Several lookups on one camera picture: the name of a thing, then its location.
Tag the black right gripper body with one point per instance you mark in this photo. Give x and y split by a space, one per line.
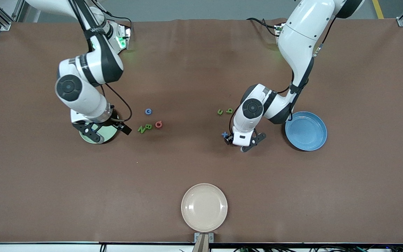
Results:
113 122

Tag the green foam letter B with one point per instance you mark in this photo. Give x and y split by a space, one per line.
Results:
148 127

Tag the green foam letter q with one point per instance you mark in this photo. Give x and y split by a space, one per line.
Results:
229 111

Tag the blue foam letter C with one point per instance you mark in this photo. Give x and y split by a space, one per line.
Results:
146 111

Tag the pink foam letter Q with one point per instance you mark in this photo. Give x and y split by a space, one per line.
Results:
156 124

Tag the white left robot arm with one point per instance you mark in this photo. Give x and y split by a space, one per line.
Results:
299 42

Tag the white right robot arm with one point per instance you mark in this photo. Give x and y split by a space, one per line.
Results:
82 94

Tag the light green plate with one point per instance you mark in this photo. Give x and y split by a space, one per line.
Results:
107 135

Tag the brown table cover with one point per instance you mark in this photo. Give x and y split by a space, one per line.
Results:
201 161

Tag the beige plate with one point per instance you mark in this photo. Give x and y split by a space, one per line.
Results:
204 207

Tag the blue plate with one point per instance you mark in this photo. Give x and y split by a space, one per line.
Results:
306 133

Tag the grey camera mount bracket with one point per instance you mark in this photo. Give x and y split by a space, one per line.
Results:
211 237

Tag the camera support post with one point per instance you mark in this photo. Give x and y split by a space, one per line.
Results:
201 245

